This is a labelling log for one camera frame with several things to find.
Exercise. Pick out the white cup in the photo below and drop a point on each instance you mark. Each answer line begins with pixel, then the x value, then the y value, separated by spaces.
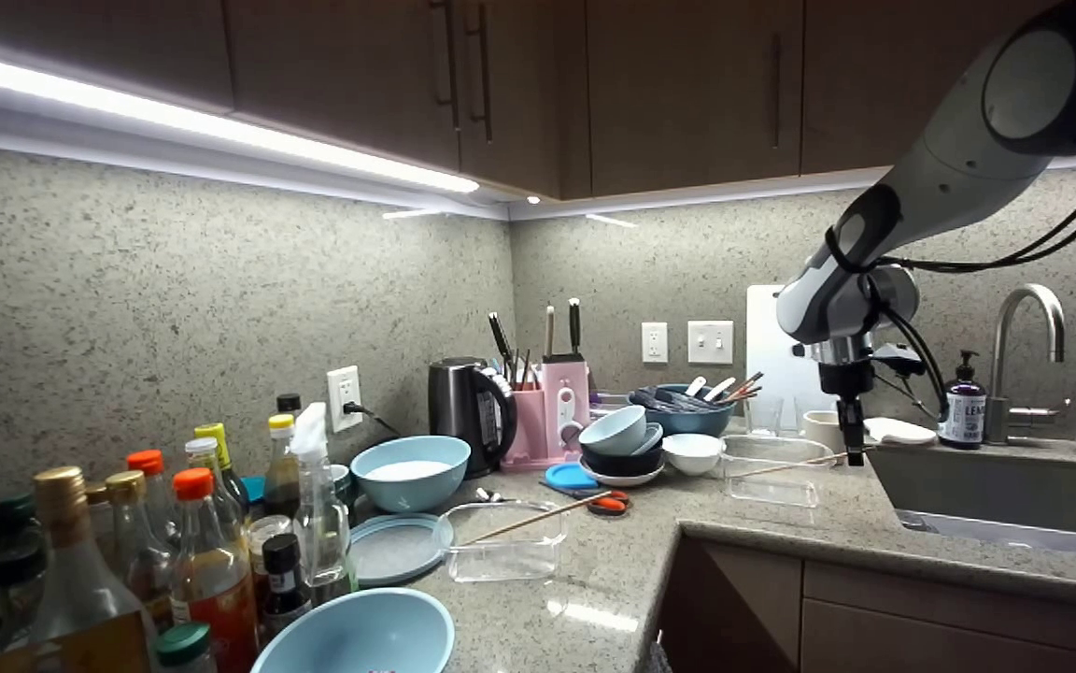
pixel 822 429

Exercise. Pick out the light blue bowl front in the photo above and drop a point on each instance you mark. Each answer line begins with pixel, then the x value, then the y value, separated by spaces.
pixel 386 631

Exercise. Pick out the pink knife block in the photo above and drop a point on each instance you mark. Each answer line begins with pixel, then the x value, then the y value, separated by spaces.
pixel 550 413

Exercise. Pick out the stacked blue grey bowls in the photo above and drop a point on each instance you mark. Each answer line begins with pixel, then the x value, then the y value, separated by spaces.
pixel 621 443

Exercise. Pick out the light blue bowl rear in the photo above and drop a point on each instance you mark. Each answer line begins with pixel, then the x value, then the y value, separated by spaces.
pixel 413 474

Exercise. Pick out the dark glass bottle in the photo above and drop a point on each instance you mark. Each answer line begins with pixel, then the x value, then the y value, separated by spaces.
pixel 22 568

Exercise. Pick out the dark blue bowl with utensils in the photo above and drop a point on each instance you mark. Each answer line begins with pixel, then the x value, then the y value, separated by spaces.
pixel 680 413

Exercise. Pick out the yellow cap bottle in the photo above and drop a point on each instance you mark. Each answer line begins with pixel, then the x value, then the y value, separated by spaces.
pixel 281 477

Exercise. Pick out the under cabinet light strip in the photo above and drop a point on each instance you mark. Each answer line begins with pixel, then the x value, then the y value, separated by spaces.
pixel 223 130

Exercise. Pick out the light blue bowl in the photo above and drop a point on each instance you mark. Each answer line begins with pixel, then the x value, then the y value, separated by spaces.
pixel 413 474
pixel 386 631

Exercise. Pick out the white double wall outlet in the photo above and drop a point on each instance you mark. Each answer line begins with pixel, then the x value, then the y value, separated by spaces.
pixel 707 341

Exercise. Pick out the gold cap sauce bottle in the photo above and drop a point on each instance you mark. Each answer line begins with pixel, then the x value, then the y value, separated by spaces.
pixel 88 620

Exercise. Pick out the light blue plate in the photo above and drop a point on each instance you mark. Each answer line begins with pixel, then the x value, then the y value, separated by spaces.
pixel 399 548

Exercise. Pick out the clear spray bottle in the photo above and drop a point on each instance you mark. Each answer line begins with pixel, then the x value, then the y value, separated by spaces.
pixel 323 518

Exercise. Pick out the blue sponge cloth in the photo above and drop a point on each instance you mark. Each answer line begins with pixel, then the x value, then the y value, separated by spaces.
pixel 568 479

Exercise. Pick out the clear glass bowl right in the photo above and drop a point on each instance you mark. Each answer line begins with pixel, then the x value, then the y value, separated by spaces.
pixel 774 468

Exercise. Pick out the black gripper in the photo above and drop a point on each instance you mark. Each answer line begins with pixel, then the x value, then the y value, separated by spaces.
pixel 845 376

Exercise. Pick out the dark soap dispenser bottle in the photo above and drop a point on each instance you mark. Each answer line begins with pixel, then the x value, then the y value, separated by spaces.
pixel 966 411

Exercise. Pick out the orange cap sauce bottle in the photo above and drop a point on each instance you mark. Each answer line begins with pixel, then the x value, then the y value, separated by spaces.
pixel 211 575

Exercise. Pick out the green cap jar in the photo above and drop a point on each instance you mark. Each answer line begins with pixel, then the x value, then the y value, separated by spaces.
pixel 183 647

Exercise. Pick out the white light switch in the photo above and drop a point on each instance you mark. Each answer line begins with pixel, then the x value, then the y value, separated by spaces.
pixel 657 341

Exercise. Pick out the black electric kettle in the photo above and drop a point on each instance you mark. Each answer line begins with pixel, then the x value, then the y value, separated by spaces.
pixel 471 403

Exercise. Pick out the small white bowl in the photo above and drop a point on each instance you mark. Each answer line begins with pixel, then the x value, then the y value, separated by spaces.
pixel 692 456

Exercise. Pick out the small black cap bottle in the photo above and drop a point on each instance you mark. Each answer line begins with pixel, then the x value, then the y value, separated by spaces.
pixel 287 580

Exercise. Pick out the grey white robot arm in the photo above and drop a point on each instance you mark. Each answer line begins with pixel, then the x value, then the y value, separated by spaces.
pixel 1005 117

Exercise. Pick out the red cap bottle rear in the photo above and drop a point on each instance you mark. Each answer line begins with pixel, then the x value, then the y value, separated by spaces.
pixel 160 515

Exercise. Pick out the white cutting board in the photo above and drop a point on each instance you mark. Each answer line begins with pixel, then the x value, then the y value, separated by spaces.
pixel 785 385

